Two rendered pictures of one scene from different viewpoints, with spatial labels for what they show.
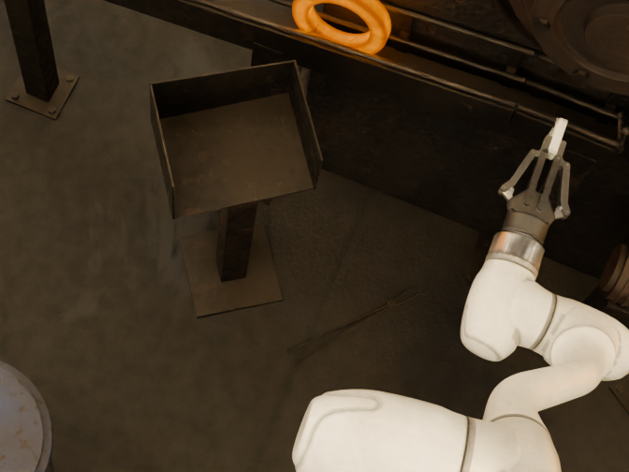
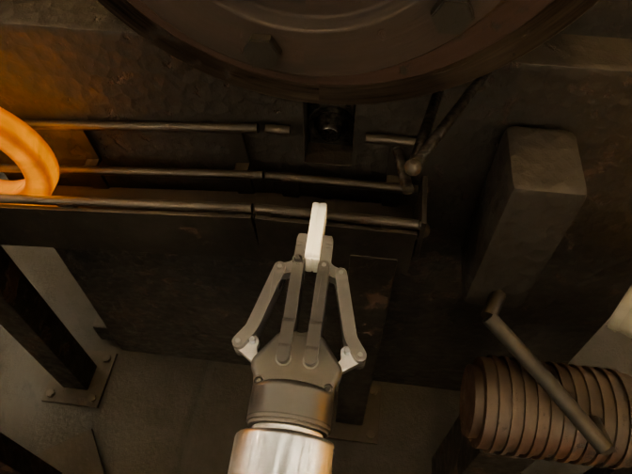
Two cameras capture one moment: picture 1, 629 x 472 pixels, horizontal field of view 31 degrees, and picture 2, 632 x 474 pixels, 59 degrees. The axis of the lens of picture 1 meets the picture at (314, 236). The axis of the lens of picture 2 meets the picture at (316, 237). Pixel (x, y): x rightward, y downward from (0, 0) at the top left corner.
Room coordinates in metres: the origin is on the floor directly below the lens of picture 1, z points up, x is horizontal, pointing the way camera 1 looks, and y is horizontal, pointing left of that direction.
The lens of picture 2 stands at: (0.72, -0.37, 1.22)
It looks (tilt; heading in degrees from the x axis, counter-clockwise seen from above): 54 degrees down; 1
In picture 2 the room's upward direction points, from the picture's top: straight up
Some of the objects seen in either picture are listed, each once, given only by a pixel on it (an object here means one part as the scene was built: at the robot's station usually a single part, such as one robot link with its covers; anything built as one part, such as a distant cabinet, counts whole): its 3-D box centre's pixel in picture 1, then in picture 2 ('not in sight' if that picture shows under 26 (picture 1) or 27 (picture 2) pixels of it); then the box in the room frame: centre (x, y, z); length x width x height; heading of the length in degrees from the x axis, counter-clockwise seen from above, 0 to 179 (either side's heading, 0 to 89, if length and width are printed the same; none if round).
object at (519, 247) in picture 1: (515, 254); (282, 466); (0.84, -0.34, 0.72); 0.09 x 0.06 x 0.09; 84
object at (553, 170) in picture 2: not in sight; (513, 223); (1.13, -0.60, 0.68); 0.11 x 0.08 x 0.24; 174
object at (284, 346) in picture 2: (533, 180); (292, 312); (0.98, -0.34, 0.73); 0.11 x 0.01 x 0.04; 175
